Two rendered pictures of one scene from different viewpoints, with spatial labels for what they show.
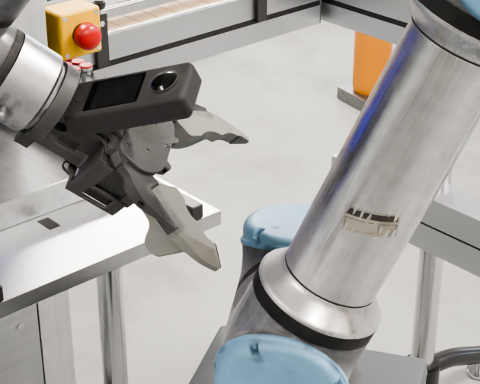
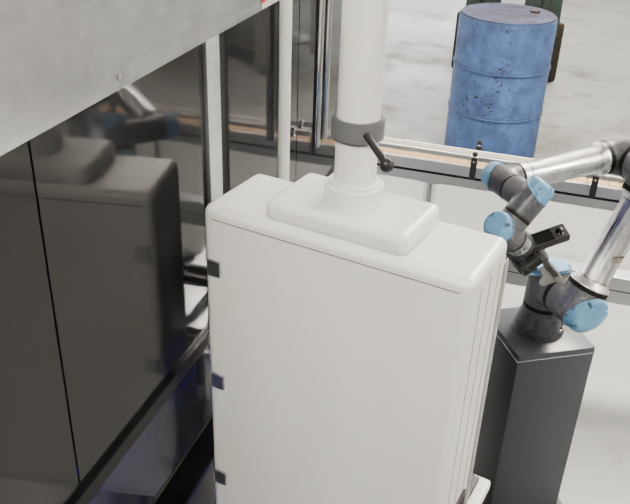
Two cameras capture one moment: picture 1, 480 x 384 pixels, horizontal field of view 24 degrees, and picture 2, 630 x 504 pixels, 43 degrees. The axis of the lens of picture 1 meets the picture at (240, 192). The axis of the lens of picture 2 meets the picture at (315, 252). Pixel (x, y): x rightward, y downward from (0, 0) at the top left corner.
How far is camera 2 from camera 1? 1.76 m
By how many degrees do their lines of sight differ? 27
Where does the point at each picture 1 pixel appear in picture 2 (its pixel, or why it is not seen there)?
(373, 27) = (396, 172)
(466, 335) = not seen: hidden behind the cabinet
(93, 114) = (541, 245)
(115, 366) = not seen: hidden behind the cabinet
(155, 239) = (544, 280)
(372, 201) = (620, 253)
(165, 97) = (565, 236)
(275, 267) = (583, 279)
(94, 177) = (530, 265)
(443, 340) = not seen: hidden behind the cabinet
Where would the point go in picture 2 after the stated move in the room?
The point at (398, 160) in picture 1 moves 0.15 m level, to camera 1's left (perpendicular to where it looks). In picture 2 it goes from (628, 240) to (588, 252)
